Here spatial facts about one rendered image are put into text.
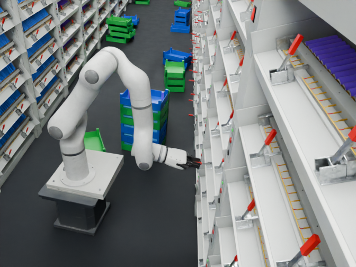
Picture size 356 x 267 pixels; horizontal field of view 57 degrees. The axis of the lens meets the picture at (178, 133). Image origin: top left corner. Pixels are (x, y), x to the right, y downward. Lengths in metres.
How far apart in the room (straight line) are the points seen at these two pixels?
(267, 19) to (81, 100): 0.95
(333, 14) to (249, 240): 0.56
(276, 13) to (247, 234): 0.51
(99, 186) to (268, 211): 1.29
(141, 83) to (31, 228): 1.16
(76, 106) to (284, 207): 1.10
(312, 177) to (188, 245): 1.58
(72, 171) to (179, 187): 0.79
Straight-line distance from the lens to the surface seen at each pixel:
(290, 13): 0.78
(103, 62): 1.35
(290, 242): 0.59
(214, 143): 1.46
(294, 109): 0.55
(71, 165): 1.78
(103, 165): 1.93
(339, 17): 0.42
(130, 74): 1.35
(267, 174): 0.71
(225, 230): 1.10
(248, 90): 0.82
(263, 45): 0.78
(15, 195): 2.35
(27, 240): 2.08
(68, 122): 1.57
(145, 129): 1.45
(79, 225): 2.01
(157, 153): 1.55
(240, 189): 0.95
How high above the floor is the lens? 1.54
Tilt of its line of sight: 33 degrees down
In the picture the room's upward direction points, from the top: 5 degrees clockwise
